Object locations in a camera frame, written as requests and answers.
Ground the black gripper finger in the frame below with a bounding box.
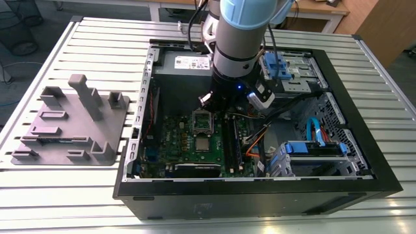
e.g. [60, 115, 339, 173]
[198, 90, 222, 114]

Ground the CPU socket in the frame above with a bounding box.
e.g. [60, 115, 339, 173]
[192, 136, 215, 154]

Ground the grey power supply unit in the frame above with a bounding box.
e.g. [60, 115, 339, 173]
[152, 50, 218, 112]

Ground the blue drive bay latch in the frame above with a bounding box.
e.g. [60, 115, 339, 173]
[271, 69, 292, 80]
[264, 52, 288, 71]

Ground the green motherboard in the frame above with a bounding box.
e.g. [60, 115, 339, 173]
[139, 107, 258, 177]

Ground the metal drive cage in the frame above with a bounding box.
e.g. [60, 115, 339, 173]
[256, 51, 330, 105]

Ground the black graphics card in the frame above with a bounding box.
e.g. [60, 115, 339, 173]
[174, 162, 223, 178]

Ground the hard disk in blue carrier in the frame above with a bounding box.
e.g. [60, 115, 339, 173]
[284, 142, 347, 157]

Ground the empty blue disk carrier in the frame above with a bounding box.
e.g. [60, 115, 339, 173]
[267, 147, 284, 177]

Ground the metal disk cage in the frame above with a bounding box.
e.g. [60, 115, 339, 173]
[268, 140, 374, 178]

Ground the white desk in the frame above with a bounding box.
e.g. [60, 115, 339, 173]
[39, 0, 203, 22]

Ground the grey parts rack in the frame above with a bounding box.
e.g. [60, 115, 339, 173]
[10, 74, 131, 166]

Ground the black PC case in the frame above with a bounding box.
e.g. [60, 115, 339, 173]
[112, 38, 404, 221]

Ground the wooden desk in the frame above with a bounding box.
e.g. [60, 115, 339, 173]
[286, 0, 351, 34]

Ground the green RAM stick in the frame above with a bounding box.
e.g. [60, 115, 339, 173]
[38, 138, 75, 145]

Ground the brown wooden cabinet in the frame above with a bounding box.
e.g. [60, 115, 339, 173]
[335, 0, 416, 69]

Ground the black mesh bin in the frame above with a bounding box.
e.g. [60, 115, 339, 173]
[12, 0, 46, 27]
[0, 13, 38, 57]

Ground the silver camera in black mount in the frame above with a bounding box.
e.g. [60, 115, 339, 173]
[246, 83, 276, 110]

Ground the black wire bundle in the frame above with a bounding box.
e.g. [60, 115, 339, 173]
[242, 91, 326, 147]

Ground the orange wire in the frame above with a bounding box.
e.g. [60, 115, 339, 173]
[246, 143, 262, 158]

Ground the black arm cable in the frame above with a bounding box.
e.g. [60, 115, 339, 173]
[187, 0, 211, 53]
[266, 24, 282, 81]

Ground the silver square wrist camera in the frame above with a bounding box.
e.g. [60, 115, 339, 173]
[200, 14, 218, 56]

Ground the blue flat wire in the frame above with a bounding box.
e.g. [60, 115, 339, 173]
[306, 116, 328, 147]

